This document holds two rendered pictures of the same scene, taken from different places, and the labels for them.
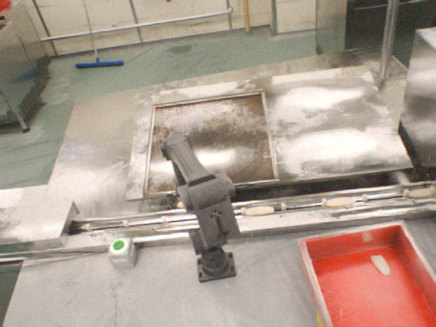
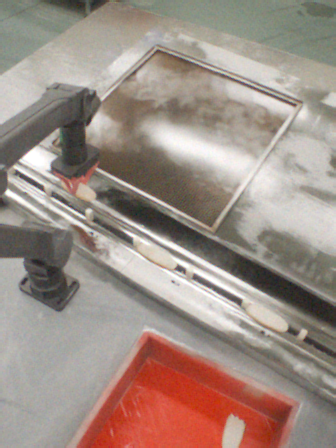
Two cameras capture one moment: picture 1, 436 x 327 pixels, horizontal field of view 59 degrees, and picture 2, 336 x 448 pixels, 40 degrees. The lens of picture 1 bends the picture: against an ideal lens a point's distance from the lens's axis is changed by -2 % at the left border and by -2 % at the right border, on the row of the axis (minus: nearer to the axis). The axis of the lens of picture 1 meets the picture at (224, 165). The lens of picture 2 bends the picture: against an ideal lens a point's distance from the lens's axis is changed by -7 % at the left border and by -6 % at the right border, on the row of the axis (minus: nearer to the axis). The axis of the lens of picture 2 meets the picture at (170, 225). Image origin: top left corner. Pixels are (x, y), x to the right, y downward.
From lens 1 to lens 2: 0.53 m
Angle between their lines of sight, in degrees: 20
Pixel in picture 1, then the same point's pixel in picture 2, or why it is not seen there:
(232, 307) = (21, 343)
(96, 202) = not seen: hidden behind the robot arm
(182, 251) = not seen: hidden behind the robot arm
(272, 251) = (126, 316)
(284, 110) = (307, 144)
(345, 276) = (175, 412)
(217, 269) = (37, 289)
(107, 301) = not seen: outside the picture
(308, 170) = (265, 245)
